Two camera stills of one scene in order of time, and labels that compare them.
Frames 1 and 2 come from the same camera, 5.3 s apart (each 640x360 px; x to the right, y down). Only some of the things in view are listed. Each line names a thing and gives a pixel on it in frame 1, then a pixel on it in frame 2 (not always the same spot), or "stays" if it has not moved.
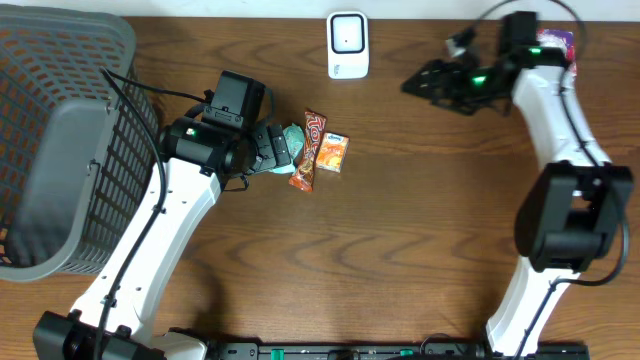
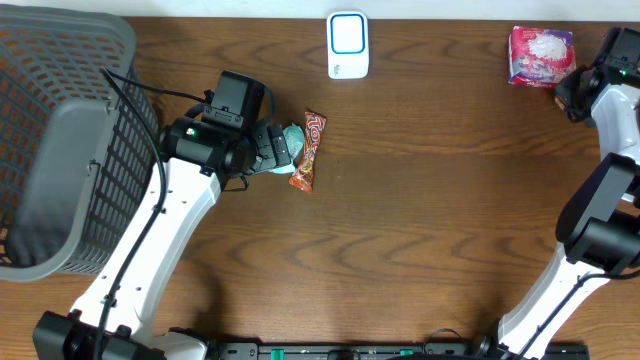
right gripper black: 448,71 -> 566,89
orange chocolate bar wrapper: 314,126 stays
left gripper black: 278,148 stays
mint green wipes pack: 294,139 stays
